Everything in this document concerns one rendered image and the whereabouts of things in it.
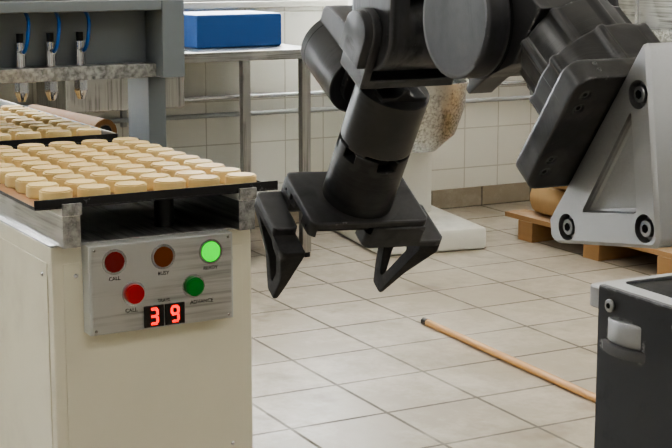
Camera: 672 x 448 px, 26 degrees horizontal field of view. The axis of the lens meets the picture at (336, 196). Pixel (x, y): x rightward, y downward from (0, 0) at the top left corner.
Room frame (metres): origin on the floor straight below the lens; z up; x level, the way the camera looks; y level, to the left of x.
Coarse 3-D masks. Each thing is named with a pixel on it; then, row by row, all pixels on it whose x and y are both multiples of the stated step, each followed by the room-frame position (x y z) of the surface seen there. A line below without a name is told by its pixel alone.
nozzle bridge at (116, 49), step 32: (32, 0) 2.90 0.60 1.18; (64, 0) 2.90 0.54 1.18; (96, 0) 2.91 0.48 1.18; (128, 0) 2.94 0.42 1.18; (160, 0) 2.98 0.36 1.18; (0, 32) 2.90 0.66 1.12; (32, 32) 2.93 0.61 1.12; (64, 32) 2.96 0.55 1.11; (96, 32) 3.00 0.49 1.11; (128, 32) 3.03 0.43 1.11; (160, 32) 2.99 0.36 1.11; (0, 64) 2.90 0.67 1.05; (32, 64) 2.93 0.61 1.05; (64, 64) 2.96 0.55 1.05; (96, 64) 2.98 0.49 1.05; (128, 64) 2.98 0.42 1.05; (160, 64) 2.99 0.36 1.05; (128, 96) 3.17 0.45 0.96; (160, 96) 3.09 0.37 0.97; (160, 128) 3.09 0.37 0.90
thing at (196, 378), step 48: (0, 240) 2.36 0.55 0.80; (96, 240) 2.18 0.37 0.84; (240, 240) 2.30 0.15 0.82; (0, 288) 2.37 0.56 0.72; (48, 288) 2.16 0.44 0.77; (240, 288) 2.30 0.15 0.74; (0, 336) 2.38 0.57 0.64; (48, 336) 2.16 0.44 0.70; (96, 336) 2.17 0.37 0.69; (144, 336) 2.21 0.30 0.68; (192, 336) 2.25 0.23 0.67; (240, 336) 2.30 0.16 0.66; (0, 384) 2.39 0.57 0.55; (48, 384) 2.16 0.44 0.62; (96, 384) 2.17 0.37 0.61; (144, 384) 2.21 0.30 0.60; (192, 384) 2.25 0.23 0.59; (240, 384) 2.30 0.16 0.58; (0, 432) 2.40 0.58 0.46; (48, 432) 2.17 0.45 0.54; (96, 432) 2.17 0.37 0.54; (144, 432) 2.21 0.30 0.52; (192, 432) 2.25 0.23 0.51; (240, 432) 2.30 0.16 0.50
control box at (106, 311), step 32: (96, 256) 2.14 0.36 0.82; (128, 256) 2.17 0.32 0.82; (192, 256) 2.22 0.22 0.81; (224, 256) 2.25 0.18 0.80; (96, 288) 2.14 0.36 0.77; (160, 288) 2.20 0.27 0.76; (224, 288) 2.25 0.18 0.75; (96, 320) 2.14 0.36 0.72; (128, 320) 2.17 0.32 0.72; (160, 320) 2.19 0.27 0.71; (192, 320) 2.22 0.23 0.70
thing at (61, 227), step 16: (0, 208) 2.39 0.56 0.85; (16, 208) 2.31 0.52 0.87; (64, 208) 2.11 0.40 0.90; (80, 208) 2.13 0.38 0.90; (32, 224) 2.24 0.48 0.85; (48, 224) 2.18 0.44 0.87; (64, 224) 2.12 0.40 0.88; (48, 240) 2.18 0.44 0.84; (64, 240) 2.12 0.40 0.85; (80, 240) 2.13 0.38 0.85
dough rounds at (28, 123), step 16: (0, 112) 3.22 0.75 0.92; (16, 112) 3.25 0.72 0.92; (32, 112) 3.22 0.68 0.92; (0, 128) 2.94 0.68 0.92; (16, 128) 2.94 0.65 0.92; (32, 128) 2.97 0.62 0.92; (48, 128) 2.93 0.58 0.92; (64, 128) 3.00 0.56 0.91; (80, 128) 2.93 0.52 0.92; (96, 128) 2.93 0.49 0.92
